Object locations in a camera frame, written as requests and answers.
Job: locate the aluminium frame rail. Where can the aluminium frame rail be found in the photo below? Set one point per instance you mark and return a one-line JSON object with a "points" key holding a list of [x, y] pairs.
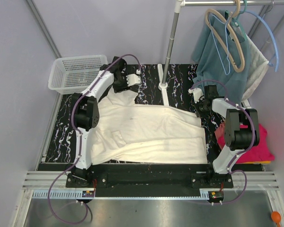
{"points": [[44, 179]]}

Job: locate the metal clothes rack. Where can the metal clothes rack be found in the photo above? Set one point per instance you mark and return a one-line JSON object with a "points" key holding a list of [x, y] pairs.
{"points": [[267, 4]]}

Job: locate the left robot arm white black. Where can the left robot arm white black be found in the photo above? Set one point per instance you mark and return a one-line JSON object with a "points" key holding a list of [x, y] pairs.
{"points": [[85, 112]]}

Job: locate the thin blue wire hanger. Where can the thin blue wire hanger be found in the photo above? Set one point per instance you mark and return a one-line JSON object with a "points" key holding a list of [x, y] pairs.
{"points": [[226, 22]]}

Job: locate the cream white t shirt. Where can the cream white t shirt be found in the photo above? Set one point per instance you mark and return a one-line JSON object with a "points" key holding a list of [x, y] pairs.
{"points": [[131, 132]]}

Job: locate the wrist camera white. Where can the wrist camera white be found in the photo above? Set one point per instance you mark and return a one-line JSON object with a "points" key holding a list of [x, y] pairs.
{"points": [[197, 94], [133, 79]]}

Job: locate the black marble pattern mat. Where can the black marble pattern mat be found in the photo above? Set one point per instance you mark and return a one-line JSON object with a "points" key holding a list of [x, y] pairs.
{"points": [[180, 79]]}

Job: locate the beige clothes hanger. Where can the beige clothes hanger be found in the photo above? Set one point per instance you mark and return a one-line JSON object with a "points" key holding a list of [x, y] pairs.
{"points": [[233, 15]]}

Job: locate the orange ball object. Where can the orange ball object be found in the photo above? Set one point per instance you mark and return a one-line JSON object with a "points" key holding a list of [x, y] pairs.
{"points": [[276, 217]]}

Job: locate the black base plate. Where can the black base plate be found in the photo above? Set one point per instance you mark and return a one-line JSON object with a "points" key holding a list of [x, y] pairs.
{"points": [[109, 175]]}

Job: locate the yellow object under shirt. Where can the yellow object under shirt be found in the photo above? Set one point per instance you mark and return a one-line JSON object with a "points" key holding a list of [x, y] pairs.
{"points": [[254, 162]]}

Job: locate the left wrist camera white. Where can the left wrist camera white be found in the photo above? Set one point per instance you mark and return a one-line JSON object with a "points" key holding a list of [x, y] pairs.
{"points": [[133, 79]]}

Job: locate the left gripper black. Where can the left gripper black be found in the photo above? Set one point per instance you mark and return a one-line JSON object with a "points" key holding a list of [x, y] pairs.
{"points": [[117, 89]]}

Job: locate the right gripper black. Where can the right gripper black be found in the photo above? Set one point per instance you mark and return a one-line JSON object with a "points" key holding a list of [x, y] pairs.
{"points": [[199, 113]]}

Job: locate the white grey towel hanging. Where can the white grey towel hanging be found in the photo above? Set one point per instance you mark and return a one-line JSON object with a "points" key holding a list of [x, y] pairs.
{"points": [[257, 70]]}

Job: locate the white perforated plastic basket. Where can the white perforated plastic basket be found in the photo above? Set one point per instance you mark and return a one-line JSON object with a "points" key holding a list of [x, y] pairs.
{"points": [[70, 75]]}

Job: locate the light blue thick hanger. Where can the light blue thick hanger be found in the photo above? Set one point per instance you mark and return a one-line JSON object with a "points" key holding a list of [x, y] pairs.
{"points": [[275, 60]]}

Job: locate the pink red t shirt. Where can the pink red t shirt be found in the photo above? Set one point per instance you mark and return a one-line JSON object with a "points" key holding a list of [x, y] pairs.
{"points": [[257, 153]]}

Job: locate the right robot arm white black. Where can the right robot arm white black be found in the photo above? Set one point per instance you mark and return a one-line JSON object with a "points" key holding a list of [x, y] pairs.
{"points": [[241, 130]]}

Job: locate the teal t shirt hanging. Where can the teal t shirt hanging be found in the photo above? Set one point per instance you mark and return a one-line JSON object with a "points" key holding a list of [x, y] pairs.
{"points": [[214, 64]]}

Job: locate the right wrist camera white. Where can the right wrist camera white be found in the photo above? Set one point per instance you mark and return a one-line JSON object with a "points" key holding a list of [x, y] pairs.
{"points": [[197, 94]]}

